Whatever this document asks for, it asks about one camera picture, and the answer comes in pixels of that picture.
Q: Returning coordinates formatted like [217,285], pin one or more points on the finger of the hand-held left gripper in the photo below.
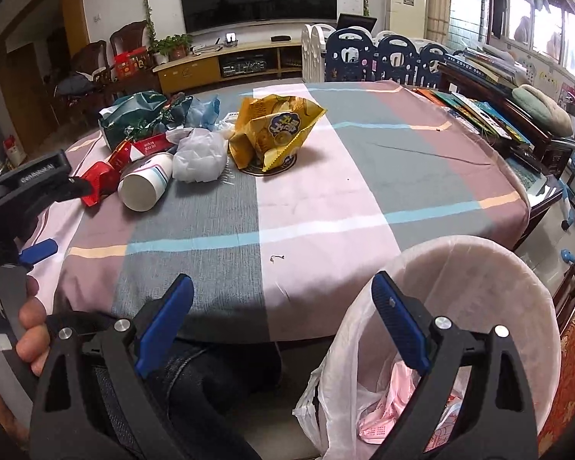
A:
[84,189]
[38,251]

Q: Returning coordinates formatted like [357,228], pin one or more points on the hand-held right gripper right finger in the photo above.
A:
[402,326]

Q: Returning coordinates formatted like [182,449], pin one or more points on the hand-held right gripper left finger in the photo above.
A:
[165,318]

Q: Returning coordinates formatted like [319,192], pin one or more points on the red wrapper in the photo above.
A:
[96,177]

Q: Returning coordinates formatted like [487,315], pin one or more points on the white paper cup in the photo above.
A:
[141,189]

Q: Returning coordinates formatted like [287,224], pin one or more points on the red and white carton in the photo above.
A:
[146,146]

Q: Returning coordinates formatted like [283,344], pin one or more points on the white plastic bag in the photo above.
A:
[199,155]

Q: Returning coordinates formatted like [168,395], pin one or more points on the green snack bag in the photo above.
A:
[175,111]

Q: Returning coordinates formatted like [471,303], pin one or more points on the white trash bin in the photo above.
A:
[541,393]

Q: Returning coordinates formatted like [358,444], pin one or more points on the yellow chip bag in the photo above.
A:
[268,124]

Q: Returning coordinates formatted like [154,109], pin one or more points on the person's left hand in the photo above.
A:
[32,330]

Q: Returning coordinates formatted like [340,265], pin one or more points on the red and white bag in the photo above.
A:
[12,149]

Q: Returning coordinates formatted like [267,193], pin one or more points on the person's jeans leg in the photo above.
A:
[211,383]

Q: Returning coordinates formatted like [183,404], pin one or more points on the crumpled pink paper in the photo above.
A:
[388,409]

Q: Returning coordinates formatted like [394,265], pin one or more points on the teal foil bag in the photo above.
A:
[129,110]

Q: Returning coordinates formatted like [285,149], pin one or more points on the dark grey bag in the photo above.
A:
[74,84]

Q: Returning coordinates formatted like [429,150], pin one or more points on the dark wooden armchair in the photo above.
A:
[129,38]
[88,60]

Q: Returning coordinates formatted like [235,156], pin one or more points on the red gift box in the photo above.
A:
[132,64]

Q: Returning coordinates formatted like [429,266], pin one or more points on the light blue cloth pouch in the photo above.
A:
[203,110]

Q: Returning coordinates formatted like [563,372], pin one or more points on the wooden television cabinet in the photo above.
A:
[191,73]

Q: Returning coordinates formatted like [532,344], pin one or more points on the pink grey plaid tablecloth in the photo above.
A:
[316,191]

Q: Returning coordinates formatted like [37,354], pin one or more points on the white and blue box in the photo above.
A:
[230,118]

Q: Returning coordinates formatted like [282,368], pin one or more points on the round brown H tag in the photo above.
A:
[251,171]

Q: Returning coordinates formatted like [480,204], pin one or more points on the potted green plant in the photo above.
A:
[172,45]

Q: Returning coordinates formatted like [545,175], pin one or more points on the black audio receiver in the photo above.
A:
[243,65]

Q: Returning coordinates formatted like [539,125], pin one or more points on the small desk clock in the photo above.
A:
[231,38]

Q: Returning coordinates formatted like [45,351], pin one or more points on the row of books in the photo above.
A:
[479,115]

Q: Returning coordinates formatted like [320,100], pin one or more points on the dark wooden bench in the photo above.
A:
[544,146]

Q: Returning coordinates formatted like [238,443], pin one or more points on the small black set-top box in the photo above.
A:
[280,38]

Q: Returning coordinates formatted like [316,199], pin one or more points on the grey green cushion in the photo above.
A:
[541,105]

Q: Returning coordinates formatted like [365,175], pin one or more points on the blue playpen fence panel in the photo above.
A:
[395,60]
[347,57]
[431,64]

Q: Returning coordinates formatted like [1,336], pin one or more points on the white playpen fence panel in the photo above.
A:
[316,52]

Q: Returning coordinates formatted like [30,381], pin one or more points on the stack of flat books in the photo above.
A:
[488,64]

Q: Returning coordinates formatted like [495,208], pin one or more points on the small black monitor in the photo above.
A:
[354,21]

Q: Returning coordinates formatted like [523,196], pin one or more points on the beige standing air conditioner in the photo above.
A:
[405,5]

